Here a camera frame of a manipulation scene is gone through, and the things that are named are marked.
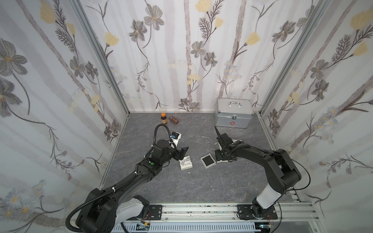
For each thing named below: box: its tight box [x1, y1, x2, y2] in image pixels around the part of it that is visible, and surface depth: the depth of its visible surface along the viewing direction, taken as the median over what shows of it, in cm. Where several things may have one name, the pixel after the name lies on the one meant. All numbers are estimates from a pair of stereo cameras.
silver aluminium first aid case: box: [215, 97, 254, 129], surface depth 107 cm
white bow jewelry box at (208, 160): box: [200, 153, 217, 170], surface depth 92 cm
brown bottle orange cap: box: [160, 112, 168, 125], surface depth 110 cm
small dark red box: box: [168, 115, 179, 125], surface depth 116 cm
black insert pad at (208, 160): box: [202, 155, 215, 167], surface depth 93 cm
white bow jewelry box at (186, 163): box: [178, 155, 193, 171], surface depth 90 cm
